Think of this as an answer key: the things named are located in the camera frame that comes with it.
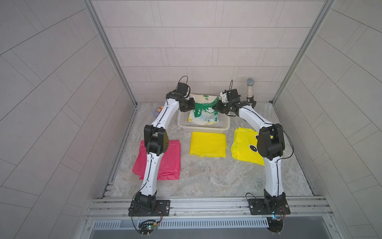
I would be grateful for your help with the white dinosaur print raincoat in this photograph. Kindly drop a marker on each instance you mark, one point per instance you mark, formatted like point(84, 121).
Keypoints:
point(204, 113)

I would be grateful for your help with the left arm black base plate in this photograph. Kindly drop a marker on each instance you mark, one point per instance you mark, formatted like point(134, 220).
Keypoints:
point(162, 207)

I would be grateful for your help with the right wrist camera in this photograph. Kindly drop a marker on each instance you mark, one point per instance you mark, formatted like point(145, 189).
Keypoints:
point(230, 96)

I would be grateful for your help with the plain yellow raincoat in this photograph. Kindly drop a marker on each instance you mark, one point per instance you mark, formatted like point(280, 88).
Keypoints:
point(205, 144)

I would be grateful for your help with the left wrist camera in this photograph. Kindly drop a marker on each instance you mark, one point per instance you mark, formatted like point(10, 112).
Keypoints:
point(183, 89)

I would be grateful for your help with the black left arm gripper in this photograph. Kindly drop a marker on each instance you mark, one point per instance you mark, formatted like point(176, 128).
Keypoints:
point(191, 105)

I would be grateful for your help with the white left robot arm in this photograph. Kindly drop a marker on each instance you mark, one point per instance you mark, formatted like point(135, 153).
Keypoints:
point(156, 143)

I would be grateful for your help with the left green circuit board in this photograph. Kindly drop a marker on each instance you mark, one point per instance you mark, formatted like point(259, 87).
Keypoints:
point(148, 227)

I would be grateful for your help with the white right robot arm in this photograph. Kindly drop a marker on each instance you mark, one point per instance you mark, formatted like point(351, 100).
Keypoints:
point(270, 145)

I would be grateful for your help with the pink raincoat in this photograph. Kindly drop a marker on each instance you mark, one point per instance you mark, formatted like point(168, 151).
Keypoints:
point(170, 165)

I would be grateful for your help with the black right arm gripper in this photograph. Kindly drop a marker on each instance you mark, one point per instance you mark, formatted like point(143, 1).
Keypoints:
point(220, 107)

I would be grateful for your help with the white plastic perforated basket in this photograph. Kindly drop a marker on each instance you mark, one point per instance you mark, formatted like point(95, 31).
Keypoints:
point(220, 127)

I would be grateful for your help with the aluminium corner frame post left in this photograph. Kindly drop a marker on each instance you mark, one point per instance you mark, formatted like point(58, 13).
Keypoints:
point(106, 43)

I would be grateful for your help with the aluminium corner frame post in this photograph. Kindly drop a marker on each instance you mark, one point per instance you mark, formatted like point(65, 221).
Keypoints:
point(106, 43)
point(322, 15)

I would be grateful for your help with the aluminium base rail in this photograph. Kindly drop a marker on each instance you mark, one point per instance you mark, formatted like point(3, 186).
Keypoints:
point(207, 207)

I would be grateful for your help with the aluminium corner frame post right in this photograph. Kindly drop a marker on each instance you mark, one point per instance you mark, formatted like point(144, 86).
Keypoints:
point(322, 15)

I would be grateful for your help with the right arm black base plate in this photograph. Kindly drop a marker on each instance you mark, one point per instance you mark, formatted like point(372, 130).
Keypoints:
point(256, 206)

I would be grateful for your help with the right green circuit board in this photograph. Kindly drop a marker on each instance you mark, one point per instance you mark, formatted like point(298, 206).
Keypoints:
point(275, 224)

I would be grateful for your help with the red striped card box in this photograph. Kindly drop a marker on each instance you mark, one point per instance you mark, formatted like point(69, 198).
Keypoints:
point(160, 109)

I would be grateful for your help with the yellow duck face raincoat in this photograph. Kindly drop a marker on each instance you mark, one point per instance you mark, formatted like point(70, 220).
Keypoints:
point(244, 147)

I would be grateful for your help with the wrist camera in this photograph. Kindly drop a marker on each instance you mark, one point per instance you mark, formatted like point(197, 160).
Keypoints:
point(183, 89)
point(230, 96)

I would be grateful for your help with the green circuit board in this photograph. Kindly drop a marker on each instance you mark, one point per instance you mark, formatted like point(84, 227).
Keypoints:
point(275, 224)
point(148, 227)

